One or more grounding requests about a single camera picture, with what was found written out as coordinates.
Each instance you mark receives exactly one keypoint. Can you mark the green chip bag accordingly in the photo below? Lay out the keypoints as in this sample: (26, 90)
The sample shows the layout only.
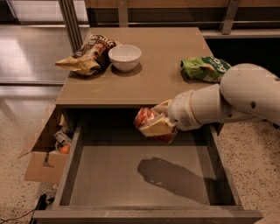
(208, 69)

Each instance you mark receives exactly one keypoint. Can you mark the brown chip bag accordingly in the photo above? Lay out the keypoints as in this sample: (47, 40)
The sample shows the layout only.
(92, 58)

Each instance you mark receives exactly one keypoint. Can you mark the orange fruit in box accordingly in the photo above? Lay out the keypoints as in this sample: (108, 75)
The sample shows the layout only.
(64, 149)

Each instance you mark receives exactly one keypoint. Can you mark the grey drawer cabinet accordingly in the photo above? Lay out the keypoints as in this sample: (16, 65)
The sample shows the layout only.
(156, 79)

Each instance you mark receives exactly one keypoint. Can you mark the cardboard box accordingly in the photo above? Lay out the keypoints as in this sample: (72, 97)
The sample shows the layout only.
(46, 163)

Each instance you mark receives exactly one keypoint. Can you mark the open grey top drawer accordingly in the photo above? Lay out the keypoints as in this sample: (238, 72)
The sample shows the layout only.
(117, 176)

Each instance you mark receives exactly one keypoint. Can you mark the white ceramic bowl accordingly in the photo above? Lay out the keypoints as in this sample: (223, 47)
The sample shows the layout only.
(125, 57)

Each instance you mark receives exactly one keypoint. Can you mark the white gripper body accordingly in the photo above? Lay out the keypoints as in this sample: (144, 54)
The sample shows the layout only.
(181, 110)

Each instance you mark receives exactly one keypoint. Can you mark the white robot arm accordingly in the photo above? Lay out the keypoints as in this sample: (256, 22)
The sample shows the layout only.
(246, 92)

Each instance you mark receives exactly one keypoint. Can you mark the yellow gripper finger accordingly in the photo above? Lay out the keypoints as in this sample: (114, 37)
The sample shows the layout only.
(158, 126)
(162, 107)

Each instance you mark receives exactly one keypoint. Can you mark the packet in cardboard box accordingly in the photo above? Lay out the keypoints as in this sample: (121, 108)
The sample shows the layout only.
(62, 138)

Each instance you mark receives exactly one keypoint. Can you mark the red coke can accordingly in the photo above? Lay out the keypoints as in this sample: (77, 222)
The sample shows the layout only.
(143, 116)

